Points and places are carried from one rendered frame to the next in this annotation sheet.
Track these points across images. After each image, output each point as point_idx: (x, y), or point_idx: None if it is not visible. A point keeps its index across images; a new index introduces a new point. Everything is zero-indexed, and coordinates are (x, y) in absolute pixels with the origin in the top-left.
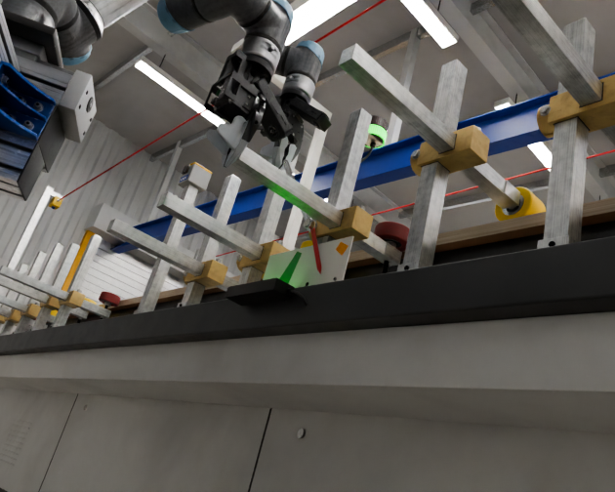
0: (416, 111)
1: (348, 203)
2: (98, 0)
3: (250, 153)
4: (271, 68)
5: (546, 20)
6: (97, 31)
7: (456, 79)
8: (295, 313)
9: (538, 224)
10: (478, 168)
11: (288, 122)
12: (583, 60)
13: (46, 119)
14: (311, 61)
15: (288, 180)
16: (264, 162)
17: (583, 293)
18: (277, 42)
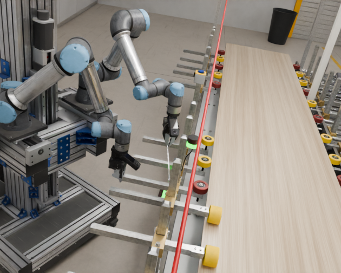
0: (140, 201)
1: (179, 176)
2: (110, 62)
3: (125, 178)
4: (123, 152)
5: (113, 235)
6: (115, 71)
7: (173, 170)
8: None
9: (202, 233)
10: (178, 209)
11: (136, 166)
12: (138, 239)
13: (95, 138)
14: (172, 98)
15: (142, 182)
16: (131, 179)
17: None
18: (122, 143)
